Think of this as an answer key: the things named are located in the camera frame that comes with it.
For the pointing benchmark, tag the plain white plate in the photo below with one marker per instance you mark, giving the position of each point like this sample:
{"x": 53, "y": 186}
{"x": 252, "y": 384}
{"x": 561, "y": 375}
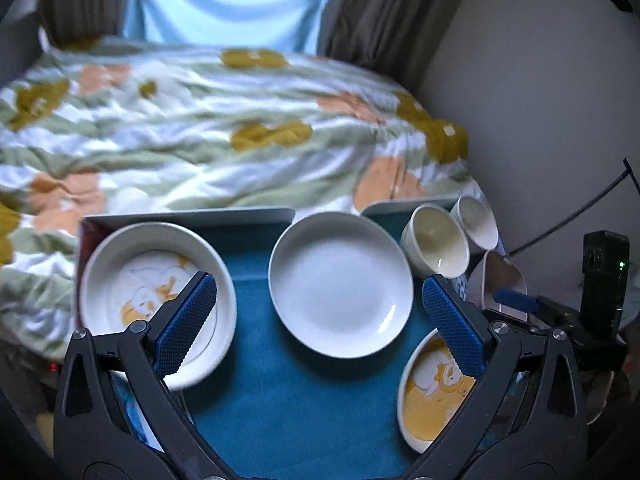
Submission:
{"x": 340, "y": 284}

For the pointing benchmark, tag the floral quilt blanket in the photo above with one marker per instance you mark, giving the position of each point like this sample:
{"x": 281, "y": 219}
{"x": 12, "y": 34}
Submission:
{"x": 122, "y": 127}

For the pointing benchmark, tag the small duck print dish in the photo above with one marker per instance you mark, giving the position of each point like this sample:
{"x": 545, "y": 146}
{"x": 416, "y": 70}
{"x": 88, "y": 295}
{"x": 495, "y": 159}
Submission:
{"x": 431, "y": 389}

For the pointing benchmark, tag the light blue sheer curtain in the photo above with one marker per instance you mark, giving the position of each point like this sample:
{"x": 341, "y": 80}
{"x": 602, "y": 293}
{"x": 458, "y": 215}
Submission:
{"x": 282, "y": 25}

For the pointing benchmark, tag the white ceramic bowl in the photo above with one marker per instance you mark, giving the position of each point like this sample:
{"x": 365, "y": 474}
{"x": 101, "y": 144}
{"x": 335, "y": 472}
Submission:
{"x": 477, "y": 222}

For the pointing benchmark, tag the grey tray rim left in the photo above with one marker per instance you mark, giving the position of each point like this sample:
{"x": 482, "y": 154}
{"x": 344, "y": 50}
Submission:
{"x": 201, "y": 218}

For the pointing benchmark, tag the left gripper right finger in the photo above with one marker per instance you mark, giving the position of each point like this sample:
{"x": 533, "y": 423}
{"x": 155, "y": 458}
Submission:
{"x": 525, "y": 416}

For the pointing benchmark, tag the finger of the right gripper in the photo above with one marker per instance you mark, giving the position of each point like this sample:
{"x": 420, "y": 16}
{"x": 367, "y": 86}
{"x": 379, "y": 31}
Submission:
{"x": 516, "y": 300}

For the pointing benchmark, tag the duck print white plate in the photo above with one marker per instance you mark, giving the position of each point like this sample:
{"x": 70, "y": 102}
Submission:
{"x": 138, "y": 268}

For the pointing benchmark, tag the teal blue table cloth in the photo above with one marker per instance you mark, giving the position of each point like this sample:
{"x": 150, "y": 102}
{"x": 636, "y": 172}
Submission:
{"x": 273, "y": 408}

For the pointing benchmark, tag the cream bowl with print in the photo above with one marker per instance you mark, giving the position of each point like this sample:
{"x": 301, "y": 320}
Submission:
{"x": 434, "y": 244}

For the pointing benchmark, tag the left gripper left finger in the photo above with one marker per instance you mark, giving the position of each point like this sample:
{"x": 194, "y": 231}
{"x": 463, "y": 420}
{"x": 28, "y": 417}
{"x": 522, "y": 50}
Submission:
{"x": 92, "y": 439}

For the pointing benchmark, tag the grey drape curtain right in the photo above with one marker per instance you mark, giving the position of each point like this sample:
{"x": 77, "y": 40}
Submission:
{"x": 394, "y": 38}

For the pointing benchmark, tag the black camera box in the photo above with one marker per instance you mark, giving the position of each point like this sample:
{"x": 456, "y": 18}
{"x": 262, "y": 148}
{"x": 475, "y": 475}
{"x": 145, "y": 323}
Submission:
{"x": 605, "y": 265}

